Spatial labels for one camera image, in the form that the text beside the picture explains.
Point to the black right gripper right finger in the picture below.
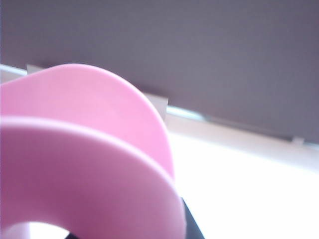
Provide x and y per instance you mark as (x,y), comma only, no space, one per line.
(192,224)

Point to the grey fabric desk partition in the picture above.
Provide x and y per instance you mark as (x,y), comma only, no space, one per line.
(174,49)

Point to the pink plastic watering can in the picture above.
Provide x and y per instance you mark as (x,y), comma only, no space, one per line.
(74,161)

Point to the white partition bracket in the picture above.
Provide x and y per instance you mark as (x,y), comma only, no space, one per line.
(33,68)
(159,107)

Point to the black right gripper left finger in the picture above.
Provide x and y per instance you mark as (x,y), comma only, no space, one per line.
(69,236)

